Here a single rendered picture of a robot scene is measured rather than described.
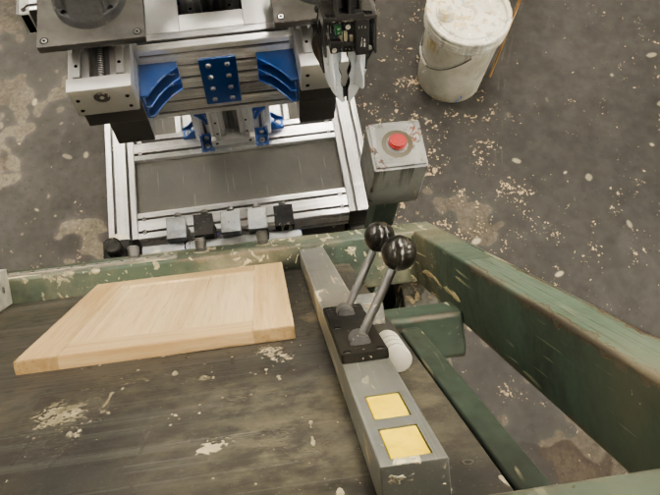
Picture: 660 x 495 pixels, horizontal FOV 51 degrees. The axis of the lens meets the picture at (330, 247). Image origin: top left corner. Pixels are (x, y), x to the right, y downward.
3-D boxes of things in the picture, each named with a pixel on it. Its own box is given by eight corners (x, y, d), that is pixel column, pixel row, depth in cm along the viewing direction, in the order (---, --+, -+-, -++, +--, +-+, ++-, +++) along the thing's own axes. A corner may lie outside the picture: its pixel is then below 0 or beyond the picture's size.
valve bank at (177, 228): (308, 222, 180) (309, 179, 158) (316, 273, 175) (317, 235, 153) (115, 246, 176) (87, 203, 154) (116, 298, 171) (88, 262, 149)
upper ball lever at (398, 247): (368, 351, 76) (418, 241, 75) (373, 361, 72) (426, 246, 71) (337, 338, 76) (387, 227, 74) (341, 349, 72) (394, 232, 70)
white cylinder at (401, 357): (413, 371, 77) (399, 350, 85) (411, 346, 77) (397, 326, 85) (387, 374, 77) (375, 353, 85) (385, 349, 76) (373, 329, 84)
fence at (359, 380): (325, 265, 143) (322, 247, 142) (453, 508, 49) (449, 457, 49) (301, 268, 142) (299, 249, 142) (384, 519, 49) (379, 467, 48)
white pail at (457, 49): (480, 41, 277) (513, -51, 233) (499, 103, 265) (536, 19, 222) (404, 50, 274) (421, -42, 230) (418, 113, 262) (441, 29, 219)
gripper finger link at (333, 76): (327, 117, 99) (325, 56, 93) (322, 98, 104) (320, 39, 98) (349, 116, 99) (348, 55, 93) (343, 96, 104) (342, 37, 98)
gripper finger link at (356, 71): (352, 115, 99) (349, 54, 93) (345, 96, 104) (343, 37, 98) (372, 113, 99) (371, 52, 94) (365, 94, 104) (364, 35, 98)
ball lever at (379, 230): (353, 322, 88) (396, 226, 87) (357, 330, 84) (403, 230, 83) (326, 311, 87) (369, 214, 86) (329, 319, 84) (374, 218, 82)
